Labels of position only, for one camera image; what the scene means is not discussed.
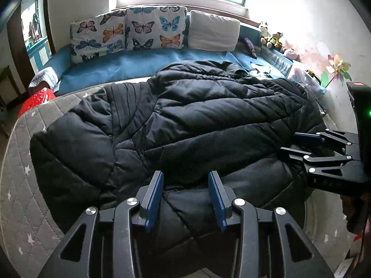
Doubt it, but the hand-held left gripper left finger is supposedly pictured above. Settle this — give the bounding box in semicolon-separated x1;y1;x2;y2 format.
38;170;165;278

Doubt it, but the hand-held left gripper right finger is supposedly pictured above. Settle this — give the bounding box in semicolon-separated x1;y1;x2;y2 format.
208;170;334;278

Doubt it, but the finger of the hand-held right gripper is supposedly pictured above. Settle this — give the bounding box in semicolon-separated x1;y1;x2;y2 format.
294;130;360;152
279;147;363;178

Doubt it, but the black puffer jacket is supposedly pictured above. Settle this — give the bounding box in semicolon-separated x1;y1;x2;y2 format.
30;60;337;268

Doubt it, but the clear plastic box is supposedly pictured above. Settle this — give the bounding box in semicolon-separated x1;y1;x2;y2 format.
288;66;327;95

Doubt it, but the colourful pinwheel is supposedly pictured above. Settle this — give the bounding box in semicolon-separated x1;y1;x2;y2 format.
320;53;353;89

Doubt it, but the light blue cloth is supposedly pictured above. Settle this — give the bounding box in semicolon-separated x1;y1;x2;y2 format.
249;60;273;78

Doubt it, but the pink plush toy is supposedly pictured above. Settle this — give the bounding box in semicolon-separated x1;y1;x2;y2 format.
282;47;300;62

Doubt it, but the brown bear plush toy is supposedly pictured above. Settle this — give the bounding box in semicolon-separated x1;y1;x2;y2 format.
266;32;284;50

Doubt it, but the panda plush toy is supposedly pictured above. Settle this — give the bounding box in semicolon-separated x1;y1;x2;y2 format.
259;21;272;46

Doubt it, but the grey quilted mattress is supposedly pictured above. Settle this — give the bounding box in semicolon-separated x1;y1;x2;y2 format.
0;77;350;278

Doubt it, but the blue bed sheet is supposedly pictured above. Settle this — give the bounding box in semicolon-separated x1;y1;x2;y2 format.
36;45;294;97

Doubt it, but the plain white pillow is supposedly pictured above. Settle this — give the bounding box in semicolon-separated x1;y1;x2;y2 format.
187;10;241;52

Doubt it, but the red patterned bag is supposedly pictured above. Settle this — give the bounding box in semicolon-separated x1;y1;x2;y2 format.
20;87;56;120

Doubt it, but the grey quilted cloth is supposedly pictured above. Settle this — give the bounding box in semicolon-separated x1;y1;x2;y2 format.
28;66;60;90

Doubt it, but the square butterfly print pillow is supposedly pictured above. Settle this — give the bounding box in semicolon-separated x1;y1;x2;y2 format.
125;6;188;51

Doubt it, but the large butterfly print pillow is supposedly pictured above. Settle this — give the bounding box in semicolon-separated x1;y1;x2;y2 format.
70;9;128;65

